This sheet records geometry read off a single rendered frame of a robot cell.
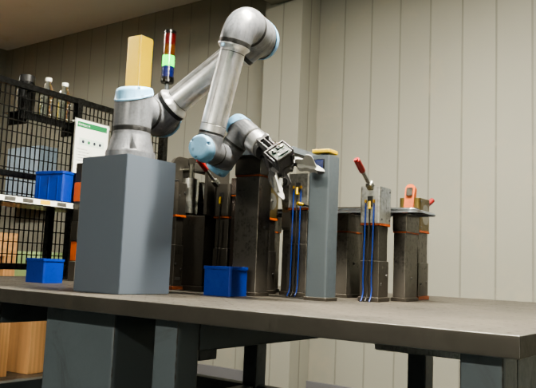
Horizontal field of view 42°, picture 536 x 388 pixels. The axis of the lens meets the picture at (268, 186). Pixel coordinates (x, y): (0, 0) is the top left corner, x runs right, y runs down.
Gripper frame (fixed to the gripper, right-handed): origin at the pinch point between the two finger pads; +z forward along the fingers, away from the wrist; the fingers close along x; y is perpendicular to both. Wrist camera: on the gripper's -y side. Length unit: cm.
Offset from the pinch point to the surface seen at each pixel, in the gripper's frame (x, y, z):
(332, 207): 7.8, -14.8, 1.0
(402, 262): 23, -42, 16
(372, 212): 19.7, -23.0, 5.7
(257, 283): -20.1, -34.1, -5.1
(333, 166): 15.5, -7.8, -6.5
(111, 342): -67, -11, -2
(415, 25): 188, -116, -142
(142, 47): 32, -68, -190
